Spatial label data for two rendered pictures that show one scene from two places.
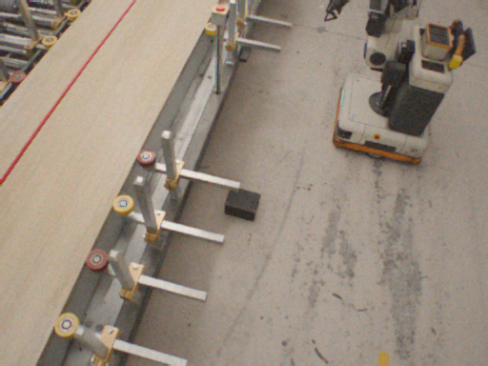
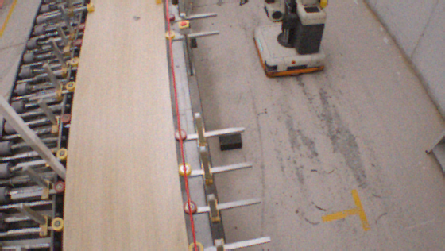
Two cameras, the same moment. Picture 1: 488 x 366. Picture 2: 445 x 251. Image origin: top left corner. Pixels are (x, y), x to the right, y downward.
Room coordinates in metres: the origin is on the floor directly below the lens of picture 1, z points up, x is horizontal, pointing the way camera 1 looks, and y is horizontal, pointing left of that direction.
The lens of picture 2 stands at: (-0.14, 0.46, 2.69)
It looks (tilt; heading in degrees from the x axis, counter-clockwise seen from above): 56 degrees down; 345
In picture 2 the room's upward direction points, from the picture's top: 4 degrees counter-clockwise
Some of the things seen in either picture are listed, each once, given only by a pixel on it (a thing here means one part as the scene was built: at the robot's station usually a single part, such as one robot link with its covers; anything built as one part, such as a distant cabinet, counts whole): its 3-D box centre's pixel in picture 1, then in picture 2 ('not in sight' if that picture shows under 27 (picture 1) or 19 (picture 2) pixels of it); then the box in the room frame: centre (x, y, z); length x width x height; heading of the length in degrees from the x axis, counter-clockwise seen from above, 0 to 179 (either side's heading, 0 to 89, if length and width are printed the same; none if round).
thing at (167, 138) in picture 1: (172, 171); (201, 137); (0.99, 0.31, 0.90); 0.04 x 0.04 x 0.48; 82
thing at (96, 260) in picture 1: (100, 264); (191, 210); (0.56, 0.50, 0.85); 0.08 x 0.08 x 0.11
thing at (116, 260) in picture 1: (127, 282); (214, 211); (0.50, 0.38, 0.87); 0.04 x 0.04 x 0.48; 82
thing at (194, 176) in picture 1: (190, 175); (211, 134); (1.02, 0.24, 0.83); 0.43 x 0.03 x 0.04; 82
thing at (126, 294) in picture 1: (132, 282); (214, 211); (0.52, 0.38, 0.81); 0.14 x 0.06 x 0.05; 172
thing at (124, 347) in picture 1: (126, 347); (232, 246); (0.28, 0.34, 0.81); 0.43 x 0.03 x 0.04; 82
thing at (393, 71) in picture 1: (382, 61); (279, 15); (2.22, -0.81, 0.68); 0.28 x 0.27 x 0.25; 171
